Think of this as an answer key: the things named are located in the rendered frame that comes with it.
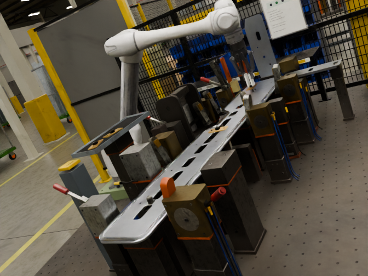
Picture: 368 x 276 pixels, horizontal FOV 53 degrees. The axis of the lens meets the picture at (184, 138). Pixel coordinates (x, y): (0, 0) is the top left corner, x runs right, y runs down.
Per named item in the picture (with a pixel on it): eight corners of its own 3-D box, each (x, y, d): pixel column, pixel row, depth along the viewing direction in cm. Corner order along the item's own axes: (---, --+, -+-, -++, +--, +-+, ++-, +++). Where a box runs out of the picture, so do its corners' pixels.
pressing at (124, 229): (151, 244, 95) (149, 239, 94) (92, 243, 108) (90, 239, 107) (286, 75, 201) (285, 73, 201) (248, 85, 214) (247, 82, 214)
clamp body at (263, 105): (298, 183, 153) (272, 105, 143) (271, 185, 159) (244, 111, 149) (302, 174, 158) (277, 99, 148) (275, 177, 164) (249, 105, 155)
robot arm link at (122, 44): (130, 29, 185) (137, 27, 197) (97, 38, 189) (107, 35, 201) (138, 55, 189) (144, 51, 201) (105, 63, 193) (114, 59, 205)
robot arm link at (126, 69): (109, 159, 227) (120, 145, 247) (135, 162, 225) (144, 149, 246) (111, 28, 198) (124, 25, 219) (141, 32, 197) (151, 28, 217)
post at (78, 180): (123, 272, 141) (70, 172, 128) (109, 271, 145) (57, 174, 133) (134, 258, 147) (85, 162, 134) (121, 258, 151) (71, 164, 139)
